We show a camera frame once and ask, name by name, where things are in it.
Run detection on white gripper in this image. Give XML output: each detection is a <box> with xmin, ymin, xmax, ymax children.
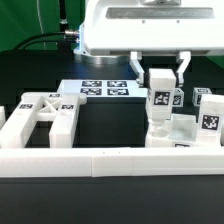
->
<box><xmin>83</xmin><ymin>0</ymin><xmax>224</xmax><ymax>87</ymax></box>

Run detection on white chair seat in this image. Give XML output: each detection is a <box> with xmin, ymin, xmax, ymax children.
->
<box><xmin>145</xmin><ymin>113</ymin><xmax>218</xmax><ymax>148</ymax></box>

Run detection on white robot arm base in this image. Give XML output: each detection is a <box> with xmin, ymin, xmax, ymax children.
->
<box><xmin>73</xmin><ymin>27</ymin><xmax>129</xmax><ymax>65</ymax></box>

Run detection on white tagged cube left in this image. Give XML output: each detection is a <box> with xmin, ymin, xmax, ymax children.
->
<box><xmin>173</xmin><ymin>88</ymin><xmax>184</xmax><ymax>107</ymax></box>

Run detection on white tagged cube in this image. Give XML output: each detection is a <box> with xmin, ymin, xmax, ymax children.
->
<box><xmin>192</xmin><ymin>87</ymin><xmax>211</xmax><ymax>106</ymax></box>
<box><xmin>173</xmin><ymin>88</ymin><xmax>184</xmax><ymax>107</ymax></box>

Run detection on white tagged cube right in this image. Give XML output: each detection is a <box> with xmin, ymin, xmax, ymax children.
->
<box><xmin>192</xmin><ymin>87</ymin><xmax>211</xmax><ymax>106</ymax></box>

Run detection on white front fence bar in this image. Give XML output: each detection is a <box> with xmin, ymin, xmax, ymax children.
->
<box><xmin>0</xmin><ymin>147</ymin><xmax>224</xmax><ymax>178</ymax></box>

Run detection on white fence bar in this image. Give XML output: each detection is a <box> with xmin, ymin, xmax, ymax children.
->
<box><xmin>0</xmin><ymin>147</ymin><xmax>224</xmax><ymax>178</ymax></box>
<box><xmin>0</xmin><ymin>106</ymin><xmax>6</xmax><ymax>130</ymax></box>

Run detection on white left fence bar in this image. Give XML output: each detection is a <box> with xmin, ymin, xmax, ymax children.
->
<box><xmin>0</xmin><ymin>106</ymin><xmax>6</xmax><ymax>130</ymax></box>

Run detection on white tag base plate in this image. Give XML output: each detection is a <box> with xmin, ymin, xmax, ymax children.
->
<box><xmin>57</xmin><ymin>79</ymin><xmax>147</xmax><ymax>98</ymax></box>

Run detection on black cables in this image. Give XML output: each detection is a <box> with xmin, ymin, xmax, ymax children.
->
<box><xmin>13</xmin><ymin>29</ymin><xmax>81</xmax><ymax>52</ymax></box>

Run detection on white chair back frame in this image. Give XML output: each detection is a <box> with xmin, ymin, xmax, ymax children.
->
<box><xmin>0</xmin><ymin>92</ymin><xmax>87</xmax><ymax>148</ymax></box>

